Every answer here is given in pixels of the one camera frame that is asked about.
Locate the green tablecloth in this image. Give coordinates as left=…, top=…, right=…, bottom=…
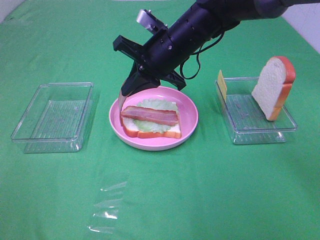
left=0, top=0, right=320, bottom=240

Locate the green lettuce leaf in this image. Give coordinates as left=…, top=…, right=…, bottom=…
left=133, top=98, right=181, bottom=134

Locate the right clear plastic tray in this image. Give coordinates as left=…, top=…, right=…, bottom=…
left=215, top=77, right=298, bottom=145

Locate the yellow cheese slice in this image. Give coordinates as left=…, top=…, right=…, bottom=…
left=217, top=69, right=228, bottom=102

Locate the bacon strip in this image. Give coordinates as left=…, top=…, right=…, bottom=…
left=120, top=105, right=180, bottom=126
left=118, top=89, right=128, bottom=126

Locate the clear plastic tray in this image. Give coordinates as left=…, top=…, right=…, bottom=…
left=11, top=82, right=94, bottom=154
left=215, top=77, right=298, bottom=145

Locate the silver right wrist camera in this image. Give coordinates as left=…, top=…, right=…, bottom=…
left=136, top=9, right=168, bottom=35

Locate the left clear plastic tray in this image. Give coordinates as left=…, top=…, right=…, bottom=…
left=11, top=82, right=94, bottom=154

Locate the toast bread slice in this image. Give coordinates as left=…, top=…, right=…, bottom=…
left=122, top=113, right=182, bottom=139
left=251, top=56, right=296, bottom=121

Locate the clear tape strip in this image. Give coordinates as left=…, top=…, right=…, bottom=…
left=86, top=172, right=129, bottom=240

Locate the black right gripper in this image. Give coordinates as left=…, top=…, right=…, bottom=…
left=113, top=24, right=215, bottom=97

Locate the pink round plate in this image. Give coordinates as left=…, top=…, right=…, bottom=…
left=109, top=86, right=199, bottom=151

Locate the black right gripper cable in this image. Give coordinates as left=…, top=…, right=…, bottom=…
left=179, top=32, right=225, bottom=81

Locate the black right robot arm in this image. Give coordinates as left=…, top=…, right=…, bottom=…
left=113, top=0, right=290, bottom=97

